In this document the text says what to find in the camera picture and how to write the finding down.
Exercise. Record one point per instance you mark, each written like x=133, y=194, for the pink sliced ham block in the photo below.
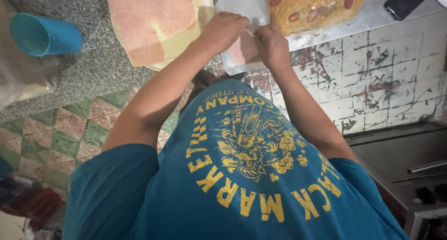
x=150, y=16

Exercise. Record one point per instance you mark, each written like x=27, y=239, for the person's blue printed t-shirt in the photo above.
x=237, y=184

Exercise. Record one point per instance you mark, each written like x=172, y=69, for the person's left fingers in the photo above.
x=240, y=22

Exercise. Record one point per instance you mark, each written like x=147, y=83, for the pink ham slice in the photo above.
x=242, y=53

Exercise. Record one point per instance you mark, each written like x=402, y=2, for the black phone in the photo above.
x=407, y=1

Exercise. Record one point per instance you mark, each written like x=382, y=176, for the clear plastic bag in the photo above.
x=21, y=72

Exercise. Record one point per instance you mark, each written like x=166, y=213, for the plastic-wrapped pizza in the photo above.
x=310, y=6

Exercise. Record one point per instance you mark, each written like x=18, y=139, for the black stove knob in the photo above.
x=426, y=195

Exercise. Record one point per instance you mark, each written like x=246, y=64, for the white paper bag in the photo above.
x=244, y=4

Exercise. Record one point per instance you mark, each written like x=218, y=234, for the person's left hand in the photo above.
x=221, y=32

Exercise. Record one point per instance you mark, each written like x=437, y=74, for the person's right hand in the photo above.
x=276, y=50

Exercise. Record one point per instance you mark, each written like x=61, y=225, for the blue plastic cup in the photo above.
x=49, y=36

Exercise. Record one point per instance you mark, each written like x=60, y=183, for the person's right fingers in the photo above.
x=262, y=31

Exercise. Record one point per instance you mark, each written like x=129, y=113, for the steel gas stove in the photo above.
x=391, y=156

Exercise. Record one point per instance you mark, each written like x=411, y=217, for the red cloth heap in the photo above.
x=35, y=207

